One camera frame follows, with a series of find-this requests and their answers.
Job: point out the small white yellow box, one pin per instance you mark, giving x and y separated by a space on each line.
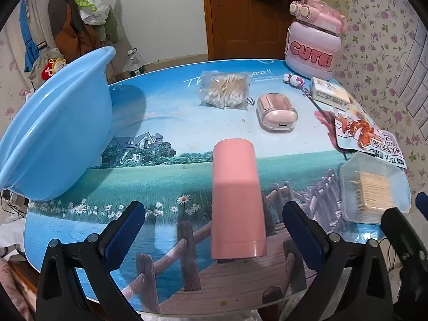
331 93

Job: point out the white green plastic bag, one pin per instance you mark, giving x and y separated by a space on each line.
92 3

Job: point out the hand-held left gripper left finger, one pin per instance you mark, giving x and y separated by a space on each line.
123 235

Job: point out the red white plush toy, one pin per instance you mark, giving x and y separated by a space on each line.
53 68

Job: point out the light blue plastic basin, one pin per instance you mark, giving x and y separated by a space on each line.
57 123

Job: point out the pink cylindrical cup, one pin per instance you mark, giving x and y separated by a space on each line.
235 190

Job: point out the pink earbud case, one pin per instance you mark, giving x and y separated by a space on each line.
276 112

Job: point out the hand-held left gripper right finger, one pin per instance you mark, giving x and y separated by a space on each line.
301 237

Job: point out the grey cloth bag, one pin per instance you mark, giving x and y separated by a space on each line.
43 60

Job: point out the brown wooden door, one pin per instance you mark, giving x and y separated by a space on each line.
247 23

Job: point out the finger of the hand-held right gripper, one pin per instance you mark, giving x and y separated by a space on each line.
406 237
423 202

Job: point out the pink lettered water bottle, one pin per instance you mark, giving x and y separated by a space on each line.
312 50

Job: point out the pink cloth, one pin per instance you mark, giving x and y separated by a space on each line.
8 291

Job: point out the blue hanging bag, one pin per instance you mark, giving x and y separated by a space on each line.
28 36

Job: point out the bag of cotton swabs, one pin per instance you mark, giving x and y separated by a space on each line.
224 90

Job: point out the large clear water bottle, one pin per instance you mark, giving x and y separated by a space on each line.
135 65

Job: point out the pale green garment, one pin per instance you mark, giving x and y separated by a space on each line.
113 30

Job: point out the printed snack packet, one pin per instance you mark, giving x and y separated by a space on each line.
371 137

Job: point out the brown orange jacket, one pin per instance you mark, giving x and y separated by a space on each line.
73 30

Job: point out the clear box of toothpicks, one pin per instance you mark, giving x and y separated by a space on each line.
371 187

